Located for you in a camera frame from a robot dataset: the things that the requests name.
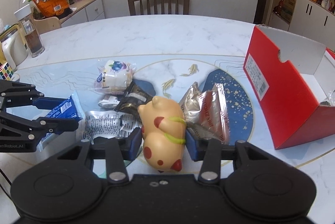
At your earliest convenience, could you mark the silver brown snack bag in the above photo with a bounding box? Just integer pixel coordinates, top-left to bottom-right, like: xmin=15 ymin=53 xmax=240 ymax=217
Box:
xmin=179 ymin=82 xmax=201 ymax=122

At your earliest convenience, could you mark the blueberry bread package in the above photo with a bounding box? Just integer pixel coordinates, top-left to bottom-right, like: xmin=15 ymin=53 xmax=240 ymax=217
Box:
xmin=94 ymin=60 xmax=136 ymax=95

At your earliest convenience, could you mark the blue wafer snack packet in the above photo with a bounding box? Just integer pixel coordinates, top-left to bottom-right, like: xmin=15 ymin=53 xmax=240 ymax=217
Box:
xmin=38 ymin=91 xmax=85 ymax=151

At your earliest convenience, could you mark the rubik's cube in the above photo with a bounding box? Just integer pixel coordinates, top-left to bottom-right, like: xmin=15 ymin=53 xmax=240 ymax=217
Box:
xmin=0 ymin=62 xmax=14 ymax=81

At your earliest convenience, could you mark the silver foil printed pouch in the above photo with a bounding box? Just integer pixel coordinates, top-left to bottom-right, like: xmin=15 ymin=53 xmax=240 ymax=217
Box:
xmin=76 ymin=110 xmax=142 ymax=141

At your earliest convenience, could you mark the red cardboard shoe box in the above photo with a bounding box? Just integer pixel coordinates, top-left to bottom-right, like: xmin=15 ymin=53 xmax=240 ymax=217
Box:
xmin=244 ymin=25 xmax=334 ymax=149

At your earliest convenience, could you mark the glass bottle dark liquid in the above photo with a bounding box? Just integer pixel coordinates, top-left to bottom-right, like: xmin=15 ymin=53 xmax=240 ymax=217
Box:
xmin=14 ymin=4 xmax=45 ymax=58

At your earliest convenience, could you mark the silver red snack bag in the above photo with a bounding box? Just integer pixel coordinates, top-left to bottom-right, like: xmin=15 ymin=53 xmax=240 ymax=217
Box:
xmin=187 ymin=83 xmax=229 ymax=144

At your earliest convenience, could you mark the yellow spotted pig toy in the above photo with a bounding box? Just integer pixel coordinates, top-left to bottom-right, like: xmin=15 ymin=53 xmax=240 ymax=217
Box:
xmin=137 ymin=96 xmax=186 ymax=172

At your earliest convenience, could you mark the clear bag of black parts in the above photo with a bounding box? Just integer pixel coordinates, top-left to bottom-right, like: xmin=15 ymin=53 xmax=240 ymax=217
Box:
xmin=320 ymin=91 xmax=335 ymax=106

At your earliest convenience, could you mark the white low cabinet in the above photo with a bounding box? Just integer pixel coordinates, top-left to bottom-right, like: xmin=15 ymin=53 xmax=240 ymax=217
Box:
xmin=33 ymin=0 xmax=106 ymax=34

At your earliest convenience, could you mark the black gold snack packet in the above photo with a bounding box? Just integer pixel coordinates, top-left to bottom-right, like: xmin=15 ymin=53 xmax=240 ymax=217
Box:
xmin=114 ymin=81 xmax=153 ymax=121

